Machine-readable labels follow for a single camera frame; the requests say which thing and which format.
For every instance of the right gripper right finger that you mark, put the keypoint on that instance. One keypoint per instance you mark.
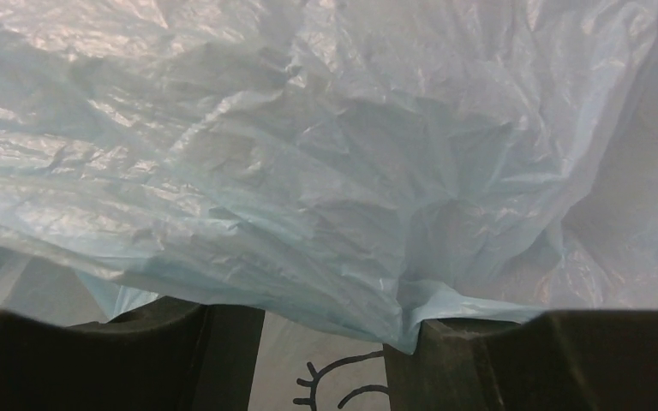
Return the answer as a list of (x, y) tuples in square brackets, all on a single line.
[(561, 360)]

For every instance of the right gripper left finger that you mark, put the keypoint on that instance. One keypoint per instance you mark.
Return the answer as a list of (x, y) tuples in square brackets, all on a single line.
[(167, 355)]

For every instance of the blue plastic bag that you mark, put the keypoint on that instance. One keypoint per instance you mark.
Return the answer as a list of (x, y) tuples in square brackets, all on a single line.
[(355, 166)]

